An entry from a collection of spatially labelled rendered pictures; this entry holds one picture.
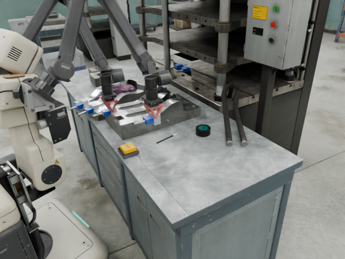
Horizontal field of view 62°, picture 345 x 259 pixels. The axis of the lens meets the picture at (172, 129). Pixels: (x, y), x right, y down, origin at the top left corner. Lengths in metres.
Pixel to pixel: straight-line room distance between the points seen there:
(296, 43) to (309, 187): 1.29
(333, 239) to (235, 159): 1.11
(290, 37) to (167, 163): 0.93
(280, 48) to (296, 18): 0.16
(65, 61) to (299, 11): 1.16
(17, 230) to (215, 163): 0.88
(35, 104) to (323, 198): 2.11
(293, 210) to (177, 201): 1.37
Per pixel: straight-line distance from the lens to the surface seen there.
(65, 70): 1.21
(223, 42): 1.84
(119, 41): 5.92
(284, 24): 1.67
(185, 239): 1.20
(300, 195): 2.51
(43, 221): 1.97
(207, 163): 1.32
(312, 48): 2.45
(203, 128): 1.55
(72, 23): 1.27
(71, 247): 1.77
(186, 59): 2.31
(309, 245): 2.17
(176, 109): 1.61
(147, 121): 1.39
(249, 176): 1.27
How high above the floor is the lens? 1.58
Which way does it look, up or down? 29 degrees down
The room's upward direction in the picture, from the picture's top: 2 degrees counter-clockwise
